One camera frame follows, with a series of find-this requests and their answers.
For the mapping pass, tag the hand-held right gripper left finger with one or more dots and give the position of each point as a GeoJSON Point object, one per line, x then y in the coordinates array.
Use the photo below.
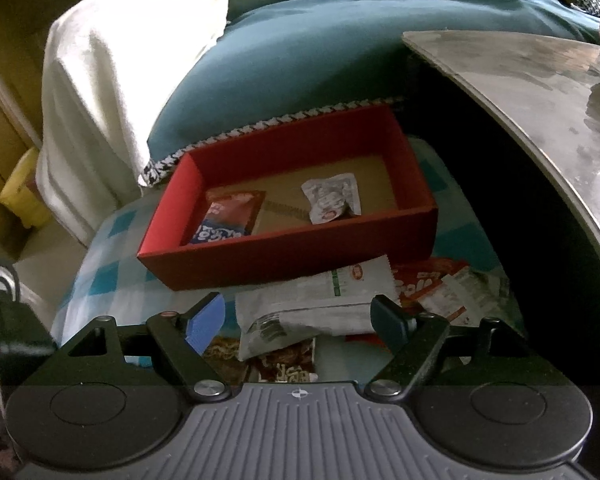
{"type": "Point", "coordinates": [205, 322]}

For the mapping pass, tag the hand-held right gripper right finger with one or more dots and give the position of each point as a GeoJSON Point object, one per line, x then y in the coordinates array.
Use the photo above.
{"type": "Point", "coordinates": [390, 322]}

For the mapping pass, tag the red gummy candy packet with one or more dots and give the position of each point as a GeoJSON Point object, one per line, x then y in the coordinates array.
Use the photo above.
{"type": "Point", "coordinates": [412, 280]}

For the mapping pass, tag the white packet with green label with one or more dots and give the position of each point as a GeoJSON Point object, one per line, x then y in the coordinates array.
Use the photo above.
{"type": "Point", "coordinates": [320, 290]}

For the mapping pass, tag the red cardboard box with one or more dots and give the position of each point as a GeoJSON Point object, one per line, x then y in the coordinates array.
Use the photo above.
{"type": "Point", "coordinates": [290, 265]}

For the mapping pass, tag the white packet with orange print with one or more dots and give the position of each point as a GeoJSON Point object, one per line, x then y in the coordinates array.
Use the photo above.
{"type": "Point", "coordinates": [467, 292]}

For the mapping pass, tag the brown snack packet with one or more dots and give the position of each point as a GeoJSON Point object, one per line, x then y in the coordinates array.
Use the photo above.
{"type": "Point", "coordinates": [280, 367]}

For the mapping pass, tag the red and blue snack packet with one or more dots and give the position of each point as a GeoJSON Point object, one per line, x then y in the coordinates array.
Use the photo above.
{"type": "Point", "coordinates": [227, 217]}

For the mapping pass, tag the blue checked bed sheet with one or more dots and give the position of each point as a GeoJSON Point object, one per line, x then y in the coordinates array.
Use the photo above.
{"type": "Point", "coordinates": [110, 265]}

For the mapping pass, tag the silver crumpled snack packet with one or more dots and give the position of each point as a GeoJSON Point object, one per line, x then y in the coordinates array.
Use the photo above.
{"type": "Point", "coordinates": [330, 195]}

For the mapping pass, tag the yellow plastic object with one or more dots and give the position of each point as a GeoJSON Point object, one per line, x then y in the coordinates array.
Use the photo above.
{"type": "Point", "coordinates": [25, 190]}

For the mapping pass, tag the white blanket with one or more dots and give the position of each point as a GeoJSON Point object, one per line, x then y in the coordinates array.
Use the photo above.
{"type": "Point", "coordinates": [115, 85]}

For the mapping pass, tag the teal duvet with houndstooth trim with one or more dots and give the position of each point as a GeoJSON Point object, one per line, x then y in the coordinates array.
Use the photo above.
{"type": "Point", "coordinates": [305, 60]}

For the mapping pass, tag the round grey table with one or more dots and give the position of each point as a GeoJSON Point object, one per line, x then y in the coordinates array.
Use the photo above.
{"type": "Point", "coordinates": [545, 90]}

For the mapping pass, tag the wooden cabinet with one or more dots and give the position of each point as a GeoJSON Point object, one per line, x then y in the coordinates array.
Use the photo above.
{"type": "Point", "coordinates": [15, 35]}

